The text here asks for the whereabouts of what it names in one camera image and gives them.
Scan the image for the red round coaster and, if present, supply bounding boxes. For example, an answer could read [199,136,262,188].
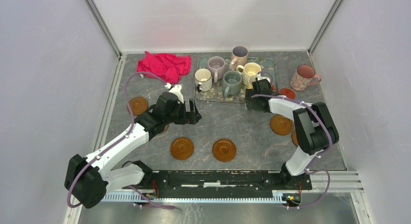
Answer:
[279,88,296,99]

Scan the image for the glossy wooden ridged coaster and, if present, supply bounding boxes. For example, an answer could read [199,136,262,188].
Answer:
[170,137,194,160]

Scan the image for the green floral serving tray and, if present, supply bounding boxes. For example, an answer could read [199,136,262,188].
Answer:
[194,57,279,103]

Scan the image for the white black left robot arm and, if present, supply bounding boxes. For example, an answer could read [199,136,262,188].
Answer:
[64,92,202,208]

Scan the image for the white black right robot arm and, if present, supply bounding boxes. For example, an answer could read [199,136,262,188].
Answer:
[245,79,339,189]

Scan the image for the dark brown flat coaster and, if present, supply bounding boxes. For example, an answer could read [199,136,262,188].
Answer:
[161,125,169,133]

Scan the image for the brown wooden coaster far left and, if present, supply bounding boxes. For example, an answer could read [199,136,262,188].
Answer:
[126,96,148,116]

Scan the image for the yellow ceramic mug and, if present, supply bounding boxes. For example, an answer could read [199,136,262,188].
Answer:
[247,75,257,89]

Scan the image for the cream yellow mug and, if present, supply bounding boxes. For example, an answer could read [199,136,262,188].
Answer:
[236,62,262,85]

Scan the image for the grey-green ceramic mug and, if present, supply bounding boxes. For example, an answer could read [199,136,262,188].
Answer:
[222,71,242,97]

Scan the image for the beige pink tall mug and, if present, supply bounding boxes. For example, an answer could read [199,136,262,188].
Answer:
[228,46,249,70]

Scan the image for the crumpled red cloth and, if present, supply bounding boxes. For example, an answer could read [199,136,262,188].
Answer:
[136,51,192,84]

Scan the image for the pink floral patterned mug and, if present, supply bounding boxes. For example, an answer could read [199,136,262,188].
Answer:
[290,64,322,91]

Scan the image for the lilac ceramic mug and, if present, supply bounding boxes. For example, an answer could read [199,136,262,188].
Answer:
[207,56,226,83]

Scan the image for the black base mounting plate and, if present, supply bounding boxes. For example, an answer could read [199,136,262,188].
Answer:
[134,170,313,198]

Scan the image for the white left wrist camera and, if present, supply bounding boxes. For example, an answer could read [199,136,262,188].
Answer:
[169,84,184,103]

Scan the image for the white mug black handle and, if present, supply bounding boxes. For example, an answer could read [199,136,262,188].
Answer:
[194,68,213,93]

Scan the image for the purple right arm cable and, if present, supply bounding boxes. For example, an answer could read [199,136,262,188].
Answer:
[251,71,333,209]

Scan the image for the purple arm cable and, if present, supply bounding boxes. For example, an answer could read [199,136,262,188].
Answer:
[251,71,333,209]
[66,71,177,210]

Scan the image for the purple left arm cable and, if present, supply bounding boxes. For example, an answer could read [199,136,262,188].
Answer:
[66,71,177,210]

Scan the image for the white toothed cable rail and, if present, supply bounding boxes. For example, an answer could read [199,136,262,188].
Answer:
[102,192,285,204]

